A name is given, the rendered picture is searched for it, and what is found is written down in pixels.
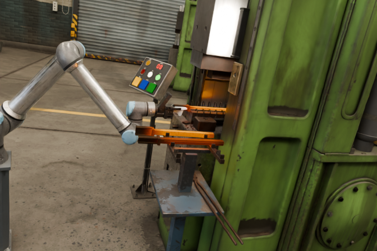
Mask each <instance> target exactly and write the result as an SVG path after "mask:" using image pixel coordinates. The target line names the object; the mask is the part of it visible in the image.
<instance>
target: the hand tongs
mask: <svg viewBox="0 0 377 251"><path fill-rule="evenodd" d="M193 182H195V185H196V187H197V189H198V191H199V192H200V194H201V195H202V197H203V199H204V200H205V201H206V203H207V204H208V206H209V207H210V209H211V210H212V212H213V214H214V215H215V216H216V218H217V219H218V221H219V222H220V224H221V225H222V227H223V228H224V230H225V231H226V233H227V234H228V236H229V237H230V239H231V240H232V242H233V243H234V245H235V246H237V243H236V241H235V240H234V238H233V236H232V235H231V234H230V232H229V231H228V229H227V228H226V226H225V225H224V223H223V222H222V221H221V219H220V218H219V216H218V215H217V213H216V212H215V211H214V209H213V207H212V206H211V204H210V203H209V202H208V200H207V199H206V197H205V196H204V194H203V193H202V191H201V190H200V188H199V186H200V187H201V188H202V189H203V191H204V192H205V194H206V195H207V196H208V198H209V199H210V200H211V202H212V204H213V205H214V206H215V208H216V209H217V210H218V212H219V213H220V215H221V216H222V217H223V219H224V220H225V222H226V223H227V225H228V226H229V228H230V229H231V230H232V232H233V233H234V235H235V236H236V238H237V239H238V241H239V242H240V243H241V244H242V245H243V241H242V240H241V238H240V237H239V235H238V234H237V233H236V231H235V230H234V228H233V227H232V226H231V224H230V223H229V222H228V220H227V219H226V217H225V216H224V214H223V213H222V212H221V210H220V209H219V208H218V206H217V205H216V204H215V202H214V201H213V199H212V198H211V196H210V195H209V193H208V192H207V191H206V190H205V188H204V187H203V186H202V185H201V184H200V183H199V182H198V179H197V176H196V175H195V174H194V178H193ZM198 185H199V186H198Z"/></svg>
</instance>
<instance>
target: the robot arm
mask: <svg viewBox="0 0 377 251"><path fill-rule="evenodd" d="M84 56H85V48H84V46H83V45H82V44H81V43H80V42H79V41H75V40H71V41H65V42H62V43H60V45H59V46H58V47H57V49H56V54H55V55H54V56H53V57H52V58H51V59H50V60H49V61H48V62H47V63H46V65H45V66H44V67H43V68H42V69H41V70H40V71H39V72H38V73H37V74H36V75H35V76H34V77H33V78H32V79H31V80H30V81H29V82H28V83H27V84H26V85H25V86H24V87H23V88H22V89H21V90H20V91H19V92H18V93H17V94H16V95H15V97H14V98H13V99H12V100H11V101H5V102H4V103H3V104H2V105H1V106H0V165H1V164H3V163H5V162H6V161H7V160H8V154H7V152H6V150H5V148H4V136H5V135H7V134H8V133H10V132H12V131H13V130H14V129H16V128H18V127H19V126H20V125H22V123H23V122H24V120H25V118H26V117H27V112H28V111H29V110H30V109H31V108H32V107H33V106H34V105H35V104H36V103H37V102H38V101H39V100H40V99H41V98H42V96H43V95H44V94H45V93H46V92H47V91H48V90H49V89H50V88H51V87H52V86H53V85H54V84H55V83H56V82H57V81H58V80H59V79H60V78H61V77H62V76H63V75H64V74H65V73H66V72H68V73H70V74H71V75H72V76H73V78H74V79H75V80H76V81H77V82H78V84H79V85H80V86H81V87H82V88H83V89H84V91H85V92H86V93H87V94H88V95H89V97H90V98H91V99H92V101H93V102H95V104H96V105H97V106H98V108H99V109H100V110H101V111H102V112H103V114H104V115H105V116H106V117H107V118H108V119H109V121H110V122H111V123H112V124H113V125H114V127H115V128H116V129H117V130H118V132H119V133H120V135H121V136H122V140H123V142H124V143H125V144H128V145H133V144H134V143H136V142H137V140H138V136H136V135H135V129H136V126H142V118H143V117H155V118H157V117H163V118H164V119H172V118H173V111H174V112H175V113H177V114H178V116H181V115H182V113H183V110H186V109H187V108H186V107H179V106H175V107H174V105H173V104H167V102H168V101H169V99H170V98H171V97H172V94H171V93H170V92H167V93H166V94H165V96H164V97H163V98H162V100H161V101H160V102H159V104H158V105H157V104H155V103H154V102H140V101H129V102H128V103H127V107H126V115H127V116H128V119H127V117H126V116H125V115H124V114H123V112H122V111H121V110H120V109H119V107H118V106H117V105H116V104H115V103H114V101H113V100H112V99H111V98H110V96H109V95H108V94H107V93H106V92H105V90H104V89H103V88H102V87H101V85H100V84H99V83H98V82H97V80H96V79H95V78H94V77H93V75H92V74H91V73H90V72H89V71H88V69H87V68H86V67H85V66H84V65H83V57H84Z"/></svg>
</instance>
